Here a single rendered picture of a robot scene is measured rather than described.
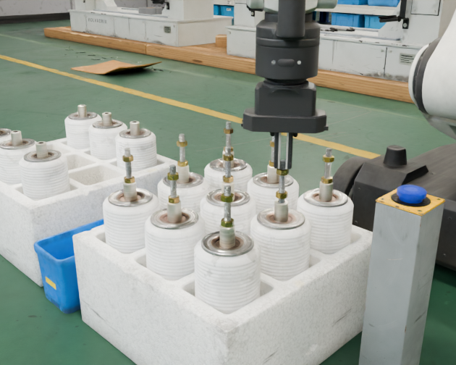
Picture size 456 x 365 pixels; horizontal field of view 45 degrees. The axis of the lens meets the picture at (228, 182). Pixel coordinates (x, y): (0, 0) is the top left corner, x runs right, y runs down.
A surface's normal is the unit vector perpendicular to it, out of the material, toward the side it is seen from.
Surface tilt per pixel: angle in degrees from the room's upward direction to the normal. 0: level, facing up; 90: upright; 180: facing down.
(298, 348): 90
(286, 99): 90
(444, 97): 108
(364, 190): 90
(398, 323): 90
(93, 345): 0
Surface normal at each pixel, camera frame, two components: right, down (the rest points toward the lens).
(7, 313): 0.00, -0.93
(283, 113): -0.12, 0.37
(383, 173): -0.51, -0.48
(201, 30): 0.69, 0.26
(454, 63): -0.64, -0.23
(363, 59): -0.73, 0.25
